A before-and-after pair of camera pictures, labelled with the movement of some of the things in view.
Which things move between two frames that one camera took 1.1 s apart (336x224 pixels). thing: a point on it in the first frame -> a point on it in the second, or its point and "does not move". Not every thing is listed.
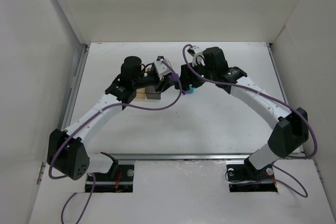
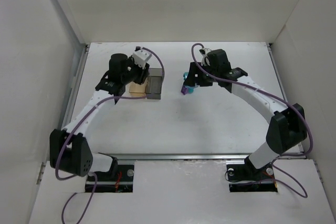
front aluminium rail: x=227 y=158 does not move
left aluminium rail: x=71 y=102 does not move
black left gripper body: x=163 y=84 -> x=143 y=74
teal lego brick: x=191 y=89 does not move
